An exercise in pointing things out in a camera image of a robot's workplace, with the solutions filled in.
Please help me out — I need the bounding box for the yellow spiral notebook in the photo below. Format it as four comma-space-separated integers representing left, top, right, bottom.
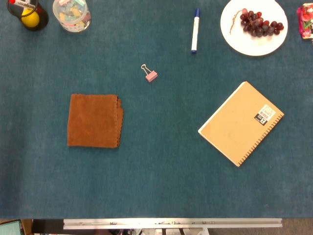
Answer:
197, 81, 285, 168

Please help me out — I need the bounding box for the white round plate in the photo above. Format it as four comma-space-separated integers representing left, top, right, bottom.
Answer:
220, 0, 289, 57

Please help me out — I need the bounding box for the pink binder clip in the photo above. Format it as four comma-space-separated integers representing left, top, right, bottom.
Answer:
140, 64, 158, 83

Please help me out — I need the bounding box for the blue felt table cover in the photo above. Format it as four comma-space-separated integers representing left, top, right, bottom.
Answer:
0, 0, 313, 219

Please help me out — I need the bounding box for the brown folded cloth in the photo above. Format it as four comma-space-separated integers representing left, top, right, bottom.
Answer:
67, 94, 125, 149

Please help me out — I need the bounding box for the white marker with blue cap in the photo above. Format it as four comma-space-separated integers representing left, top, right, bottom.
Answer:
191, 8, 201, 54

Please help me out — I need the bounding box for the clear jar of coloured clips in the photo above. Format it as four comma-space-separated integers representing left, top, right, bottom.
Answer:
52, 0, 92, 33

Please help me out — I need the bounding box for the red grape bunch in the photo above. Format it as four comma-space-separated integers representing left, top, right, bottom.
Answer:
229, 8, 284, 38

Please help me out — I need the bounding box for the black mesh pen holder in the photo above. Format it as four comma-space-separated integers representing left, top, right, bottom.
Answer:
6, 0, 49, 32

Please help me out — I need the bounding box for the white marker with red cap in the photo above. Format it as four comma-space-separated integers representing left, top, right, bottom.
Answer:
8, 0, 36, 8

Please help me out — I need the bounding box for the pink drink pouch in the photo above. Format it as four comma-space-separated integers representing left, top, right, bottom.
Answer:
296, 2, 313, 40

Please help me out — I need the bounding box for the teal screen device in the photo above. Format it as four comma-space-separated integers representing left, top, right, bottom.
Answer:
0, 219, 22, 235

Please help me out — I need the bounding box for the aluminium rail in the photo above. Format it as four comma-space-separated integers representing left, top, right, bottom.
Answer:
63, 218, 283, 230

